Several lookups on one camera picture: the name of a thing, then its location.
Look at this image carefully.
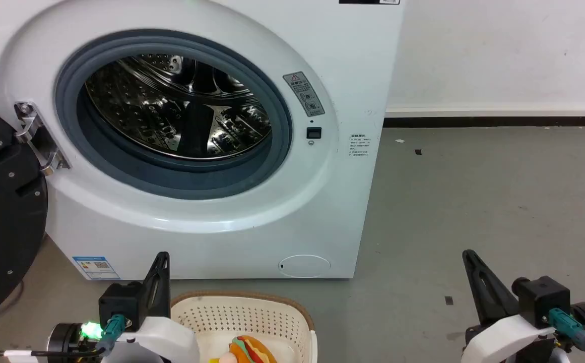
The metal door hinge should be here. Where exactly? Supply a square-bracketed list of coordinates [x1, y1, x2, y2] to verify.
[14, 101, 70, 176]

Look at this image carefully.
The round filter cover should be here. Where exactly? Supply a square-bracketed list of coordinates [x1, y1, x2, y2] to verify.
[278, 254, 332, 278]

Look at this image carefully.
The teal cable connector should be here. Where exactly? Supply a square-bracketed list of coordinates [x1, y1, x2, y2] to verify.
[548, 309, 585, 349]
[98, 315, 127, 352]

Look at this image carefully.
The black baseboard strip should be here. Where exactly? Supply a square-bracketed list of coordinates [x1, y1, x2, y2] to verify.
[383, 116, 585, 128]

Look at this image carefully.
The white front-load washing machine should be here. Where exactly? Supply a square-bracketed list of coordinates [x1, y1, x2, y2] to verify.
[0, 0, 406, 281]

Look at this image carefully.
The grey rubber door gasket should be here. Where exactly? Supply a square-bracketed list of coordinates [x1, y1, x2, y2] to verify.
[54, 30, 293, 201]

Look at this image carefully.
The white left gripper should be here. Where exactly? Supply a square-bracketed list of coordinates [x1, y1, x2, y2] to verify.
[117, 252, 201, 363]

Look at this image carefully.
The stainless steel washing machine drum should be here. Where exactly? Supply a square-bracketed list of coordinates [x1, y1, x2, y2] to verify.
[85, 53, 273, 161]

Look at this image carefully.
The grey warning label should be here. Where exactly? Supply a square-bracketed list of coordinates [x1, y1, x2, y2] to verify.
[283, 72, 326, 118]

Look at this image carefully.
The black washing machine door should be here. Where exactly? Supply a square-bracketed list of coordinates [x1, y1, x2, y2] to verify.
[0, 100, 49, 329]

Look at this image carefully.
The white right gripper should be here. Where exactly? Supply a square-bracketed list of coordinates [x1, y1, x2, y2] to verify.
[461, 249, 559, 363]

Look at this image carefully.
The blue energy label sticker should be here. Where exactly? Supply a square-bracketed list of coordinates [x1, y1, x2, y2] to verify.
[72, 256, 121, 281]

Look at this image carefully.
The teal right cable connector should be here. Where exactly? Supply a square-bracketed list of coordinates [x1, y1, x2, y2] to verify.
[548, 309, 585, 349]

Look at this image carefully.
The small printed text label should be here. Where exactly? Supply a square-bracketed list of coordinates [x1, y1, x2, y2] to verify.
[349, 133, 371, 158]

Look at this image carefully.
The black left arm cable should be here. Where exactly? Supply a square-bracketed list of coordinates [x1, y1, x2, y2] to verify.
[0, 347, 102, 363]

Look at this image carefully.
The white perforated laundry basket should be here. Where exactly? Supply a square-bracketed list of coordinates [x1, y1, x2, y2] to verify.
[170, 291, 318, 363]

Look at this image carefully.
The teal left cable connector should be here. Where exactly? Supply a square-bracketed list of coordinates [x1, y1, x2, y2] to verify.
[98, 315, 127, 352]

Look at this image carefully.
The hamburger plush toy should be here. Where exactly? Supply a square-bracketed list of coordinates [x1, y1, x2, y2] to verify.
[209, 335, 278, 363]

